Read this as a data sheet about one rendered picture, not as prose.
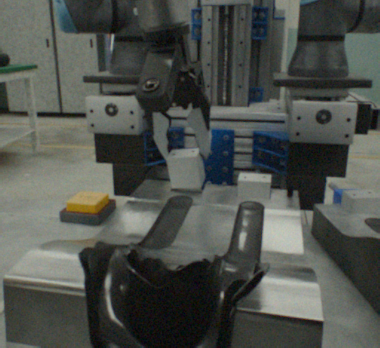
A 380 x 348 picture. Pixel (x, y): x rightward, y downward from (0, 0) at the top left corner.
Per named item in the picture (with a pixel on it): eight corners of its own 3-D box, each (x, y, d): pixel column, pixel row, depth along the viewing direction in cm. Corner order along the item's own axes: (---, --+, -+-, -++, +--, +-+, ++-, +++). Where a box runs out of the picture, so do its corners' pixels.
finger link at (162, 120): (177, 151, 70) (180, 102, 66) (169, 165, 65) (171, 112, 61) (160, 148, 71) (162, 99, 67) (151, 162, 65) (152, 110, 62)
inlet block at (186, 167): (188, 157, 76) (184, 130, 74) (214, 155, 75) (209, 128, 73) (171, 188, 64) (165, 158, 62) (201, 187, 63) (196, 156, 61)
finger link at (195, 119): (225, 144, 68) (205, 95, 65) (220, 158, 62) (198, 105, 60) (208, 149, 69) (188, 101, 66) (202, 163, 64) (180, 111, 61)
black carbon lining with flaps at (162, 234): (169, 206, 63) (168, 149, 61) (272, 215, 60) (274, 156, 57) (50, 383, 31) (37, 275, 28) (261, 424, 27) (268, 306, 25)
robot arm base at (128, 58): (120, 70, 121) (119, 36, 118) (168, 71, 118) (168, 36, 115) (100, 74, 107) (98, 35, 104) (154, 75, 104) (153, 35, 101)
